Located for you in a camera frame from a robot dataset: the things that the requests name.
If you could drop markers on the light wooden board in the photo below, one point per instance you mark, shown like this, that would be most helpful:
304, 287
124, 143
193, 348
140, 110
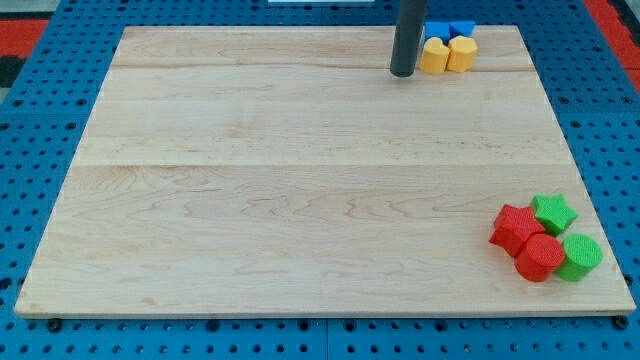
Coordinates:
284, 172

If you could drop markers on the yellow heart block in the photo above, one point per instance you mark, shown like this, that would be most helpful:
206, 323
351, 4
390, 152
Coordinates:
434, 57

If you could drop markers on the yellow hexagon block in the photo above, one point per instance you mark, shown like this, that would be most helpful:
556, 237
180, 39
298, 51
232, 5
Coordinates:
463, 51

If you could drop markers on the blue cube block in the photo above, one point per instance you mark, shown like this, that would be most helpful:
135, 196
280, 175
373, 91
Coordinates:
440, 30

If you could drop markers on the red star block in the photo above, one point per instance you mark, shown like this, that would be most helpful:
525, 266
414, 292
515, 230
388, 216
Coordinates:
513, 226

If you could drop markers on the blue triangle block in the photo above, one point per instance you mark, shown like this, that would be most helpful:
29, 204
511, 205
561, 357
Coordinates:
463, 28

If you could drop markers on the red cylinder block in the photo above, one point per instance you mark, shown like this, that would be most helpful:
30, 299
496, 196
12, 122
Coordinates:
540, 256

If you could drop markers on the green star block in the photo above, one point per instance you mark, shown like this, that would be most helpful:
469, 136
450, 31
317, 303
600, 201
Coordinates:
553, 212

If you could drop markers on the green cylinder block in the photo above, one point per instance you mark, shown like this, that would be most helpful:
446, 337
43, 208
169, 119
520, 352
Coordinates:
582, 255

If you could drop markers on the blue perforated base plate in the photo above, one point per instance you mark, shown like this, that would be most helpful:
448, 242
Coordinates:
43, 114

